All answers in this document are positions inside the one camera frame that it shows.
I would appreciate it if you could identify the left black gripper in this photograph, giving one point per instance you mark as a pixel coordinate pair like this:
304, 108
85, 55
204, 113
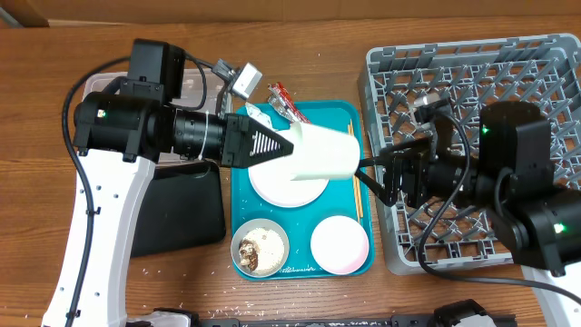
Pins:
237, 137

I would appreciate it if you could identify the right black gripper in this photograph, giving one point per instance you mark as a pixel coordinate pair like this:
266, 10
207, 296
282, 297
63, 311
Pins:
409, 155

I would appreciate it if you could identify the wooden chopstick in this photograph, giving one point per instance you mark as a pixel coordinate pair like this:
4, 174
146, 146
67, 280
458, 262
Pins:
359, 200
356, 200

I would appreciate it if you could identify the large pink plate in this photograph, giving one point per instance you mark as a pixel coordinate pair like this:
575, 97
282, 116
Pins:
275, 186

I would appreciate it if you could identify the white paper cup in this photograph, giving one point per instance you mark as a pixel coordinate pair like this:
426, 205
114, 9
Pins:
322, 153

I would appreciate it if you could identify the small pink bowl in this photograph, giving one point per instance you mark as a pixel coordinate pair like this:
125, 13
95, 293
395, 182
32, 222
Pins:
339, 245

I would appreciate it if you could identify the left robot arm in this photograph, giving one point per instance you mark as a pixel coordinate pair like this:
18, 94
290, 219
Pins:
115, 138

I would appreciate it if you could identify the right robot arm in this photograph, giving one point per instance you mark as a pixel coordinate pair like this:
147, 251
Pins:
511, 177

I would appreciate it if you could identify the grey dishwasher rack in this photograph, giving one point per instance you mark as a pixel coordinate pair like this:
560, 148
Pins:
540, 69

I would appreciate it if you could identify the crumpled white napkin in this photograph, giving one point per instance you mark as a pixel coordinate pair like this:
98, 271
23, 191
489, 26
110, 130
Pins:
258, 115

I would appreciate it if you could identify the red silver snack wrapper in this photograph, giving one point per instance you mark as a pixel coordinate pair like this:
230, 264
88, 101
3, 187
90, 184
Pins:
282, 103

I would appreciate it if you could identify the teal serving tray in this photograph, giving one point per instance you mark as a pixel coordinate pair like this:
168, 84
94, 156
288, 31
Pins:
338, 198

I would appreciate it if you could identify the clear plastic bin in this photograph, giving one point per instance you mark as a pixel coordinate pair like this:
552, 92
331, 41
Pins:
191, 95

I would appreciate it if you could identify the metal bowl with food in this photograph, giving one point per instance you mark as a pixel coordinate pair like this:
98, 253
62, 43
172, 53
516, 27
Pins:
259, 248

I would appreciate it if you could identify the black tray bin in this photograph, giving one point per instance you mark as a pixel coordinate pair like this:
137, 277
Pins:
182, 208

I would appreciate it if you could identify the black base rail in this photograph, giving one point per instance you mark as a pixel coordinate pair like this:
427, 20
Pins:
463, 313

